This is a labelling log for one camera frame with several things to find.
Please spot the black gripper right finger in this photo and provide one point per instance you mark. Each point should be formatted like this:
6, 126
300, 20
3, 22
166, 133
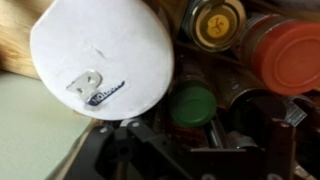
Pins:
281, 150

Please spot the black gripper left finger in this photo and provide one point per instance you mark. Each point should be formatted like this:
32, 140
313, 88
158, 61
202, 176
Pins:
133, 150

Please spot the green lid spice bottle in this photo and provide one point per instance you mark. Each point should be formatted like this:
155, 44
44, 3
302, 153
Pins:
192, 104

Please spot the wooden spice crate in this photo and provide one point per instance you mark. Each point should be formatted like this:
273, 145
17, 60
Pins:
16, 43

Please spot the tall black lid jar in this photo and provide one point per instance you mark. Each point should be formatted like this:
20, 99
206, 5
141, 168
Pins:
256, 111

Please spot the red lid jar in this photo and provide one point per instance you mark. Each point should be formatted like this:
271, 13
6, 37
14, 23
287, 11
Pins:
290, 56

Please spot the salt canister white lid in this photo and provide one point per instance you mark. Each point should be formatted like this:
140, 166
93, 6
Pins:
101, 50

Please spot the gold lid glass jar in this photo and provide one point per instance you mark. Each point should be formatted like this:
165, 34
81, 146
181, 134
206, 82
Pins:
215, 25

